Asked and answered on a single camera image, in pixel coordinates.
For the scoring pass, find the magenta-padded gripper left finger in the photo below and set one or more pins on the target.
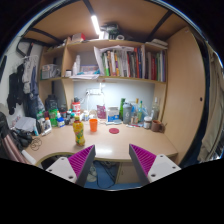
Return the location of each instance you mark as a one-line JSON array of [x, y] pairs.
[[63, 168]]

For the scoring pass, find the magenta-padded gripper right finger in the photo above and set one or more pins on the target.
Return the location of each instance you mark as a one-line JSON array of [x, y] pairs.
[[160, 166]]

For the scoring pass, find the yellow drink bottle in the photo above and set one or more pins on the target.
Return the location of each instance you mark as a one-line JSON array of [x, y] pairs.
[[79, 132]]

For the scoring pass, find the brown mug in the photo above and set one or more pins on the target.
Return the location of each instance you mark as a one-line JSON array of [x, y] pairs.
[[156, 126]]

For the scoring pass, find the brown jar with white lid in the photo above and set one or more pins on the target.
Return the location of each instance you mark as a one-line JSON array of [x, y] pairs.
[[147, 123]]

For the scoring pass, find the white bottle with blue cap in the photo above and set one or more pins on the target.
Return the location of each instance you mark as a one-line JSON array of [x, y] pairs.
[[61, 122]]

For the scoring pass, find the green plastic container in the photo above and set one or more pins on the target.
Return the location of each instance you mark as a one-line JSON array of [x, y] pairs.
[[53, 117]]

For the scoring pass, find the black bag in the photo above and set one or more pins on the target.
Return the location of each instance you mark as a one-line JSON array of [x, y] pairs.
[[21, 137]]

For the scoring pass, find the orange plastic cup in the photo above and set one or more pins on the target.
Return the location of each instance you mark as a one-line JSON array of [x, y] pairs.
[[93, 125]]

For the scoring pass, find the clear glass bottle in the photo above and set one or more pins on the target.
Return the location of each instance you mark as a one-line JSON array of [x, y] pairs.
[[155, 111]]

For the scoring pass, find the flat round red coaster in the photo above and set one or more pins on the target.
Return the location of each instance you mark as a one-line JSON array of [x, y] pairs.
[[114, 130]]

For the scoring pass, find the clear bottle with yellow cap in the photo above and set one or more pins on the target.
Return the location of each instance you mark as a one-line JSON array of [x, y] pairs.
[[135, 113]]

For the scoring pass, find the grey shaker bottle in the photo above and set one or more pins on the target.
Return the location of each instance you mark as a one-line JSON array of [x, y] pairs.
[[127, 114]]

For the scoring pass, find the red and white canister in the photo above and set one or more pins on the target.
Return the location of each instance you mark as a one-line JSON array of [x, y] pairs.
[[76, 107]]

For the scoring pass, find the magenta pouch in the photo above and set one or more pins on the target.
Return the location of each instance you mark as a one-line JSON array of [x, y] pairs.
[[101, 112]]

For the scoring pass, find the white and blue box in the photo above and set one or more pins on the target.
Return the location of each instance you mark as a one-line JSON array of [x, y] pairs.
[[113, 114]]

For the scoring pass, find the tall green bottle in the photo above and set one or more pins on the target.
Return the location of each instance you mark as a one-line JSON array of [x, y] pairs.
[[121, 107]]

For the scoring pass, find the beige curtain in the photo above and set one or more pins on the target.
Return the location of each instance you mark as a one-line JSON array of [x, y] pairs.
[[213, 116]]

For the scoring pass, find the white power strip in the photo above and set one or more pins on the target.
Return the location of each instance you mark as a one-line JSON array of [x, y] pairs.
[[92, 91]]

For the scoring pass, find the hanging clothes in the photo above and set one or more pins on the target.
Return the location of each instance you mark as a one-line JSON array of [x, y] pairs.
[[25, 80]]

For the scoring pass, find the ceiling light bar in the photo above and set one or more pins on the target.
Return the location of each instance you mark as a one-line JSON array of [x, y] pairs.
[[95, 25]]

